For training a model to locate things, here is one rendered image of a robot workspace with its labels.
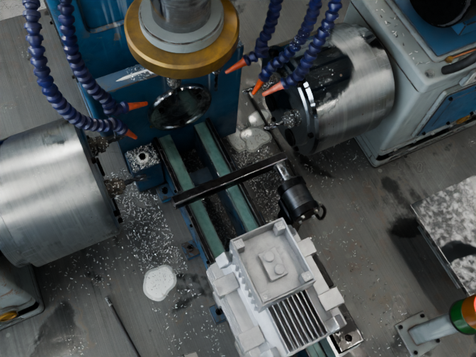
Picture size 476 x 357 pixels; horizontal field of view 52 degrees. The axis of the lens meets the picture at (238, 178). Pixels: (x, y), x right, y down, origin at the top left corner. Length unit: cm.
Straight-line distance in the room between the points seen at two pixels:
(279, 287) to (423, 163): 67
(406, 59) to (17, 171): 76
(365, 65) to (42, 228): 68
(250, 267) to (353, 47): 49
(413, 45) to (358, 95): 16
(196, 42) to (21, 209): 40
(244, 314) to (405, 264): 51
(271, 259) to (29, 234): 41
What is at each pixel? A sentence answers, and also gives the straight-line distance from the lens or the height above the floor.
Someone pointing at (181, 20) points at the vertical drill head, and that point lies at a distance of 74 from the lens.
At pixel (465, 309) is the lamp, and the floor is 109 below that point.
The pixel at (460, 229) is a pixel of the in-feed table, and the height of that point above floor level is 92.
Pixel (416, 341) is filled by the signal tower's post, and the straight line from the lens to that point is 120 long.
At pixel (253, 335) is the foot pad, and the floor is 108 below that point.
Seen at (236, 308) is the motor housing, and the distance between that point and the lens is 87.
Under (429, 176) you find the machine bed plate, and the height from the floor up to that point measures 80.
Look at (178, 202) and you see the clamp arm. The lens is 96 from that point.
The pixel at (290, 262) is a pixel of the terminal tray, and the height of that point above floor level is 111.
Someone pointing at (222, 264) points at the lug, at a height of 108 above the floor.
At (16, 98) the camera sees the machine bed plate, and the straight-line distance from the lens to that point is 145.
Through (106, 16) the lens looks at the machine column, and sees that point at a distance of 101.
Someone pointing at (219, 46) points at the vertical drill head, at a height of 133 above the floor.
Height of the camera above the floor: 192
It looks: 65 degrees down
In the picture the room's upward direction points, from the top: 7 degrees clockwise
